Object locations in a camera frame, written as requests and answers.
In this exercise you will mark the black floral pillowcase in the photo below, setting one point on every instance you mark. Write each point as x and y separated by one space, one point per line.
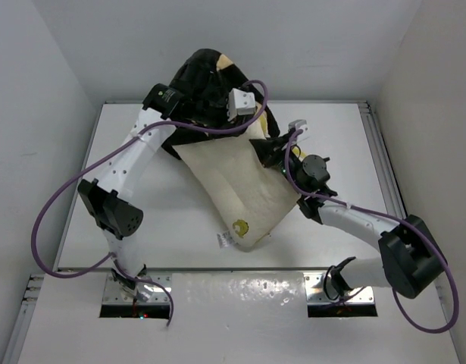
205 71

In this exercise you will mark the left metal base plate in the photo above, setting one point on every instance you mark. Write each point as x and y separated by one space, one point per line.
146 294

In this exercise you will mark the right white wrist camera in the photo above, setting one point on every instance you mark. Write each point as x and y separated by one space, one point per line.
300 128

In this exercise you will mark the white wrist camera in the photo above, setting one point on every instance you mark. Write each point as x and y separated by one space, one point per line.
240 103
300 128

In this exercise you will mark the cream yellow pillow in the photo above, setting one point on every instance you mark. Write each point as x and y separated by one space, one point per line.
251 200

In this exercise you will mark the metal base plate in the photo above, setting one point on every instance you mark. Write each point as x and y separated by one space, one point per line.
146 294
320 290

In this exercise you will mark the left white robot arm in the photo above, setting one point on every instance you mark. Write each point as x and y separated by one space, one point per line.
107 197

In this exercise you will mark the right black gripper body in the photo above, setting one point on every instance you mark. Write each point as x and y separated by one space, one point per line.
295 162

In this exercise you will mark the white front cover board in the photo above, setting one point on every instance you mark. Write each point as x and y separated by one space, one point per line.
223 318

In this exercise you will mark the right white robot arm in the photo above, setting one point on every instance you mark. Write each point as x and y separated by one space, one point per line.
409 258

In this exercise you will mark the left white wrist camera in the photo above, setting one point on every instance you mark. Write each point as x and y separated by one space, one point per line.
240 103

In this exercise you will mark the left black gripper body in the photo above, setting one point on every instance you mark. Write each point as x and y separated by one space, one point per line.
209 114

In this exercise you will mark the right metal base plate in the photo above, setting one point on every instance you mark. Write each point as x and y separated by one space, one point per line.
320 290

